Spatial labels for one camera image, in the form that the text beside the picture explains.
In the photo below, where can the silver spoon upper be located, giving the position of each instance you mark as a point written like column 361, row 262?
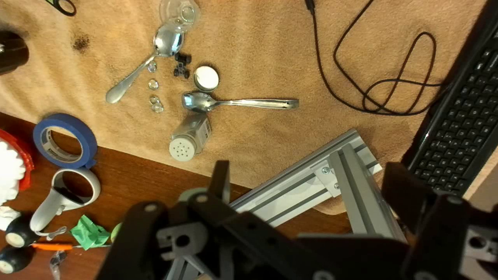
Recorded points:
column 167, row 41

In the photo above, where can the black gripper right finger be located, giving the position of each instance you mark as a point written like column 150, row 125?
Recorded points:
column 410, row 200

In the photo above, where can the aluminium extrusion frame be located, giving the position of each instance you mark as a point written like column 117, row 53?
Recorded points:
column 343, row 169

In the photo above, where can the black round ball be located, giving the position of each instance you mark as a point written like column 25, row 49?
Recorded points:
column 14, row 259
column 19, row 232

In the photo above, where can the orange pen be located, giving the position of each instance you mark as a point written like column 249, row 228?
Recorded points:
column 53, row 246

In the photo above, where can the black toy wheel piece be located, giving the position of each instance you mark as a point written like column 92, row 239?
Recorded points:
column 182, row 60

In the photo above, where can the round metal jar lid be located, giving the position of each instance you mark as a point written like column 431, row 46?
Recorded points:
column 206, row 77

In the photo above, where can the blue masking tape roll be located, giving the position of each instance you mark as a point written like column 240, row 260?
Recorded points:
column 58, row 156

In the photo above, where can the clear glass bead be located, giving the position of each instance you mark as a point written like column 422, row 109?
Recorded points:
column 156, row 105
column 151, row 67
column 153, row 85

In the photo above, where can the green crumpled object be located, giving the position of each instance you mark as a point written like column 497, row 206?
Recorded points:
column 89, row 235

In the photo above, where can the silver spoon lower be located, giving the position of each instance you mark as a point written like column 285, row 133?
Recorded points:
column 204, row 102

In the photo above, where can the red bowl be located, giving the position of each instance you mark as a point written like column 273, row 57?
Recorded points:
column 24, row 150

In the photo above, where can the silver spoon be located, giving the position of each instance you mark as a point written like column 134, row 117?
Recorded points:
column 204, row 102
column 167, row 41

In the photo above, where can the white vr controller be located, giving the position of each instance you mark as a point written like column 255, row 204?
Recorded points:
column 52, row 207

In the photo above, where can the glass shaker jar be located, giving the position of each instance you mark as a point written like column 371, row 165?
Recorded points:
column 190, row 137

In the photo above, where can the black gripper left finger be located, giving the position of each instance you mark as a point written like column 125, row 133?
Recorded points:
column 220, row 184

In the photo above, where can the black keyboard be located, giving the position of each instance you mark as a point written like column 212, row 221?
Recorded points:
column 459, row 131

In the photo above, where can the white tape roll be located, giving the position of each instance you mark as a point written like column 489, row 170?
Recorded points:
column 64, row 193

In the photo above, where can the beige terry towel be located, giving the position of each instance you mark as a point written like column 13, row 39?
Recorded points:
column 352, row 64

